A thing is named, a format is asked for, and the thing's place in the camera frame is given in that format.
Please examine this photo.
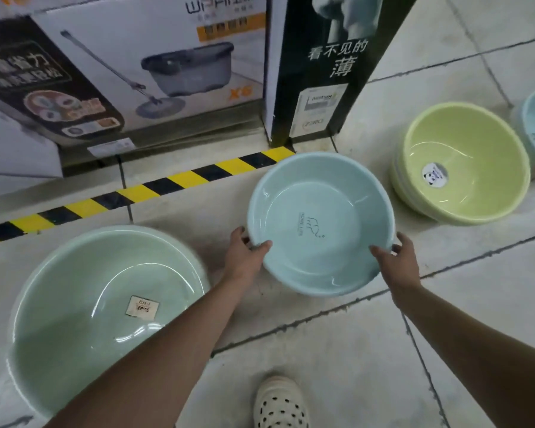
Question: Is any green panda-sticker basin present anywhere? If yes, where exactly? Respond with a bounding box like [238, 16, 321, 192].
[390, 101, 531, 226]

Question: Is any person's right forearm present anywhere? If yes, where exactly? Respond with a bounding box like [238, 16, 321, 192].
[390, 282, 535, 428]

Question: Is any person's left hand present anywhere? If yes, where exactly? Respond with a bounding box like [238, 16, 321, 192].
[222, 226, 273, 290]

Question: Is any person's right hand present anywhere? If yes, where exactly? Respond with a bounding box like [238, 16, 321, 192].
[369, 231, 422, 295]

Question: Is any white picture-printed mop box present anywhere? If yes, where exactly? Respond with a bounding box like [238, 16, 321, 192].
[0, 0, 268, 150]

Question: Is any person's left cream clog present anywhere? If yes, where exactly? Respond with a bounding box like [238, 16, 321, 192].
[253, 375, 311, 428]

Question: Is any black printed display box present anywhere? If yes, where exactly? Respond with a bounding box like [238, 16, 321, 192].
[263, 0, 420, 147]

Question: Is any person's left forearm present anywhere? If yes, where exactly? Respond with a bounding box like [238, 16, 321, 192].
[44, 276, 244, 428]

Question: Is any white shelf price label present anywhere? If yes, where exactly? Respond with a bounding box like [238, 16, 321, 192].
[87, 137, 137, 159]

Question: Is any wide teal elephant-print basin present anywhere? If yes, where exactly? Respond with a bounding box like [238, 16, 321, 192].
[247, 152, 396, 298]

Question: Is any mint green labelled basin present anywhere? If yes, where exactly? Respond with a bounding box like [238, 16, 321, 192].
[7, 225, 211, 420]

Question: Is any yellow black hazard tape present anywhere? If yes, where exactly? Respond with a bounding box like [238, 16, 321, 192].
[0, 146, 295, 250]

